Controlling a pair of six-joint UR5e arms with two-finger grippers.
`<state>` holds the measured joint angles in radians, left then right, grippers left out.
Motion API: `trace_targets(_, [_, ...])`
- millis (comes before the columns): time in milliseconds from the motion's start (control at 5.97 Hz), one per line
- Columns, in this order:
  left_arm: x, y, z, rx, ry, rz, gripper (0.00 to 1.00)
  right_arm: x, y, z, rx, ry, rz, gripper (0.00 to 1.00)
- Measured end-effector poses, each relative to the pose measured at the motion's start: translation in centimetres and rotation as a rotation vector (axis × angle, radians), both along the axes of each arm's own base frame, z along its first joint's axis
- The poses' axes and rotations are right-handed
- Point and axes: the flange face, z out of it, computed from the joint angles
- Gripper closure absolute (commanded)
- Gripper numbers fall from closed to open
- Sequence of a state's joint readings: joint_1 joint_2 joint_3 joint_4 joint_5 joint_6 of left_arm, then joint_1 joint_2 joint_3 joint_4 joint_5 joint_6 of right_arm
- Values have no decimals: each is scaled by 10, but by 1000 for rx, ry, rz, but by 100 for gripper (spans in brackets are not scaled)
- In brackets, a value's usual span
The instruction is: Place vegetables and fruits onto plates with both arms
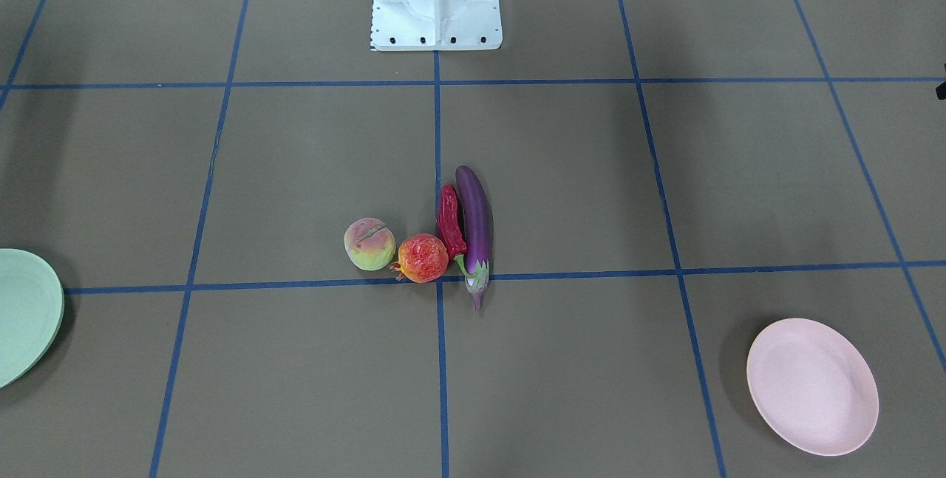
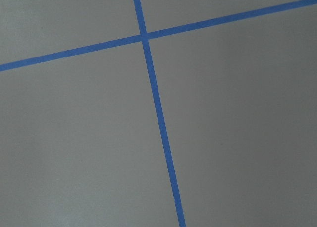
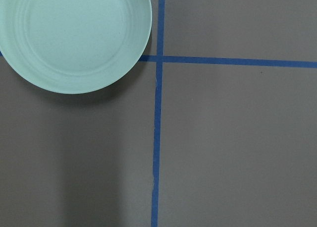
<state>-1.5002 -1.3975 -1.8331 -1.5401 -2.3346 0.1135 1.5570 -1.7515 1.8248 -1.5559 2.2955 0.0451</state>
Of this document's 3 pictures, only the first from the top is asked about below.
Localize pink plate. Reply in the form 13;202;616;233
746;318;879;457

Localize red chili pepper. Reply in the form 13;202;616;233
436;184;470;277

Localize green plate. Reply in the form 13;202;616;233
1;248;64;388

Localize yellow pink peach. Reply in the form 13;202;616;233
344;216;398;270

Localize purple eggplant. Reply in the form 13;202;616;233
455;165;492;312

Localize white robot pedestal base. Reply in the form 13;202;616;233
370;0;503;52

